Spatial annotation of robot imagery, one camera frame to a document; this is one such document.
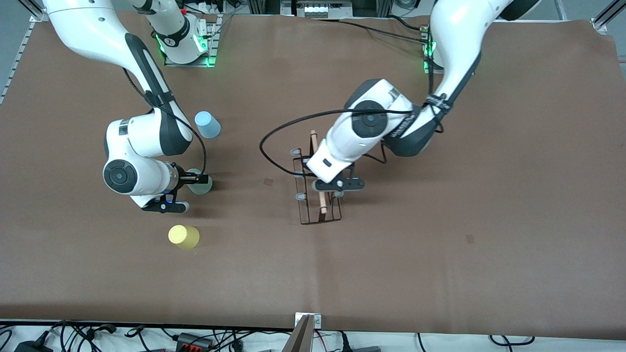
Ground light blue plastic cup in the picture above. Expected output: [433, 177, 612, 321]
[194, 111, 221, 139]

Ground black terminal block orange levers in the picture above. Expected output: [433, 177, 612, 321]
[175, 332, 214, 351]

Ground white power strip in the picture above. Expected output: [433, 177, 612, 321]
[193, 0, 228, 14]

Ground grey connector box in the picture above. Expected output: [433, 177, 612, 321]
[280, 0, 354, 19]

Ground black power adapter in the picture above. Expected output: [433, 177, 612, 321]
[14, 340, 53, 352]

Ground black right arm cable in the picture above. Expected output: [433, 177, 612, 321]
[122, 68, 208, 179]

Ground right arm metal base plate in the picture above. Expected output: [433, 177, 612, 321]
[164, 15, 217, 67]

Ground perforated white metal rail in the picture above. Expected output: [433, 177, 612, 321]
[0, 20, 37, 104]

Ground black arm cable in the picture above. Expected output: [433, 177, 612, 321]
[259, 93, 446, 176]
[122, 68, 208, 179]

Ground long black cable on mat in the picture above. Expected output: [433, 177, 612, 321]
[313, 19, 431, 45]

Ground black plug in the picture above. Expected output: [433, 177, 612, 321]
[342, 332, 382, 352]

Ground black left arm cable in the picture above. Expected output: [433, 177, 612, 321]
[259, 93, 446, 176]

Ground yellow plastic cup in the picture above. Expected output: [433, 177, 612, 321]
[168, 224, 200, 250]

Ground black cable loop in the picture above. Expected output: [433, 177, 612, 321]
[489, 335, 536, 347]

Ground brown table mat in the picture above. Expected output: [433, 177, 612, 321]
[0, 11, 626, 340]

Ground pale green plastic cup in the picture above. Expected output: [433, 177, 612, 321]
[187, 168, 214, 195]

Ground metal camera post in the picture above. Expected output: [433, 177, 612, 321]
[283, 315, 314, 352]

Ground black wire cup holder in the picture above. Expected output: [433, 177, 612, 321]
[290, 130, 343, 225]

